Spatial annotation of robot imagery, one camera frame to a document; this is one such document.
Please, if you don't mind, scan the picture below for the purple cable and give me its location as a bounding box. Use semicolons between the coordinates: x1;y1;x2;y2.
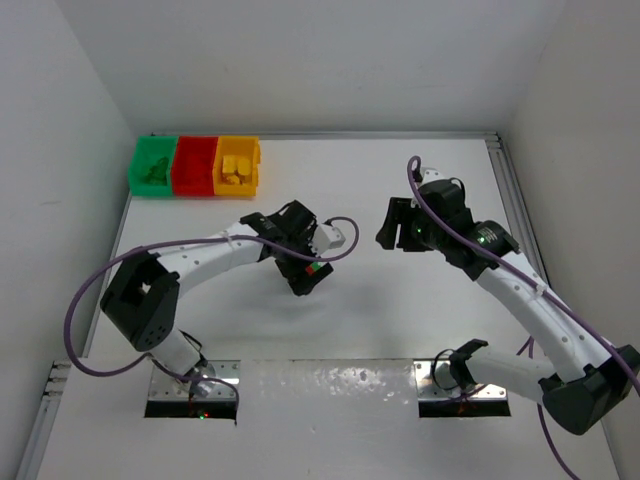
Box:
63;216;361;406
406;155;640;480

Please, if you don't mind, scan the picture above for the green plastic bin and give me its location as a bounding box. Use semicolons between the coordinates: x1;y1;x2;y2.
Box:
127;136;178;197

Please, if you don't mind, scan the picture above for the yellow butterfly round lego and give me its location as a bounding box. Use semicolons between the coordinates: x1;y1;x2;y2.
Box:
236;157;253;182

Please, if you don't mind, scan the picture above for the red plastic bin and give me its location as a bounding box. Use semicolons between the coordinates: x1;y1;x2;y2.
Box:
171;136;218;197

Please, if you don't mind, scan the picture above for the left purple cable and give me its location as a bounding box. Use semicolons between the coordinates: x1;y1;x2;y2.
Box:
63;216;361;406

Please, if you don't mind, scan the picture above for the metal base plate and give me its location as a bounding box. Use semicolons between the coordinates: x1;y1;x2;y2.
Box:
148;361;240;402
413;358;508;403

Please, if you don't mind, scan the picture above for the pale yellow curved lego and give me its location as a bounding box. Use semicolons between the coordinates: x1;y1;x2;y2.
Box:
221;155;240;185

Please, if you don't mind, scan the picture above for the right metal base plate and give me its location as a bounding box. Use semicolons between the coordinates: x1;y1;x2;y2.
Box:
413;358;508;403

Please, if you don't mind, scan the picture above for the yellow plastic bin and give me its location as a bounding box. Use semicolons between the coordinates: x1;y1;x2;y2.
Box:
212;136;261;198

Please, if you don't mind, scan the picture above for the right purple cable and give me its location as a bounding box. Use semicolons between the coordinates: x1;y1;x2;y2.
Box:
406;155;640;480

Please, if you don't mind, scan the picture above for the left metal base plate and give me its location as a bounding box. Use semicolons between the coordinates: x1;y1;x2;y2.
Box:
148;361;240;402

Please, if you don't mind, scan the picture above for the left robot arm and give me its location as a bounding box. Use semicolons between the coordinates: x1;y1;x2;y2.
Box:
100;200;345;376

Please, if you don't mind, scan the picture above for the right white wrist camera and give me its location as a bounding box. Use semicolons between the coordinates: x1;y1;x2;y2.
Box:
420;167;447;185

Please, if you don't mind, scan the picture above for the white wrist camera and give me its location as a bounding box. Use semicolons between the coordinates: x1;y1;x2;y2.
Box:
313;224;346;254
420;167;447;185

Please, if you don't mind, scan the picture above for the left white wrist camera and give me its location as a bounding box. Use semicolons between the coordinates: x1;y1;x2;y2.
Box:
313;224;346;254

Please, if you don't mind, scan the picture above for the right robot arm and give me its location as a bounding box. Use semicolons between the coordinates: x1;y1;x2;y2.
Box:
376;167;639;435

